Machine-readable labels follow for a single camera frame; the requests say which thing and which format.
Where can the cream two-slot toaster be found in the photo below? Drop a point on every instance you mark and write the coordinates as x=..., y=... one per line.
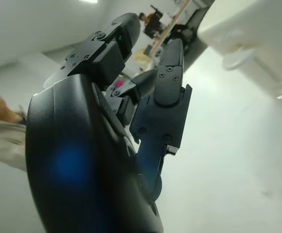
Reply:
x=259, y=31

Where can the person in beige jacket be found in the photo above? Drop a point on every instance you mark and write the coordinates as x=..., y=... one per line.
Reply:
x=2, y=136

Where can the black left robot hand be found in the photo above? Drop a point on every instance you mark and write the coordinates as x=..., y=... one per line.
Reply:
x=82, y=145

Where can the cream toaster lever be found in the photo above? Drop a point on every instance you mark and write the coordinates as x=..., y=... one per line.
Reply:
x=237, y=59

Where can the long workbench with clutter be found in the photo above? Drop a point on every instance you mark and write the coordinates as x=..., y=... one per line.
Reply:
x=172, y=21

